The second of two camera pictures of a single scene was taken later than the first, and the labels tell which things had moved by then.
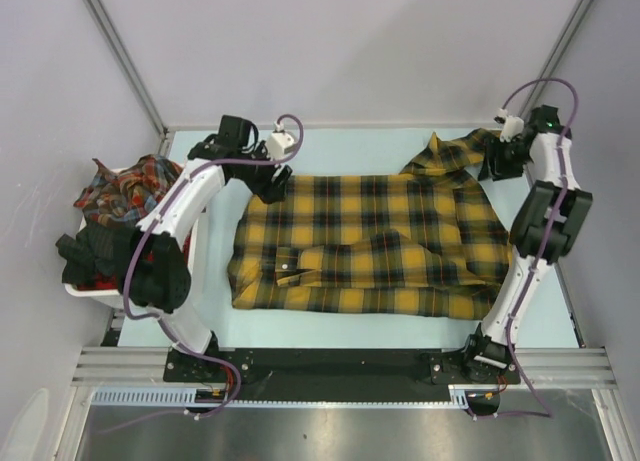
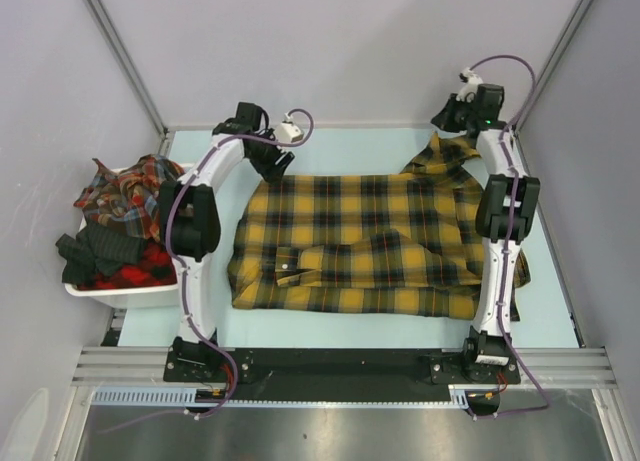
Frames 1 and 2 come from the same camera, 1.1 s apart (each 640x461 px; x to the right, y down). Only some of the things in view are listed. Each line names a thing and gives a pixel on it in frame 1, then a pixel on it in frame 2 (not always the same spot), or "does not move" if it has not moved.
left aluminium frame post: (130, 64) does not move
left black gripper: (272, 192) → (272, 172)
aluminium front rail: (552, 367) does not move
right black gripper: (503, 170) → (443, 119)
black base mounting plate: (348, 374) does not move
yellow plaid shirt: (431, 241) does not move
